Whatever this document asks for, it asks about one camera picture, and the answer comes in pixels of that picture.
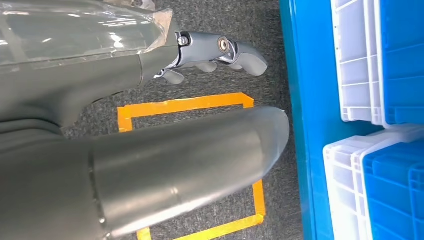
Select blue metal shelf rack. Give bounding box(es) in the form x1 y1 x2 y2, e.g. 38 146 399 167
279 0 385 240

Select yellow tape floor square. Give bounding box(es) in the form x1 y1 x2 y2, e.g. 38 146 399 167
117 92 267 240

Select blue plastic crate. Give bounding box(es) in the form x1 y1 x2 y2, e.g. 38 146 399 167
374 0 424 129
361 139 424 240

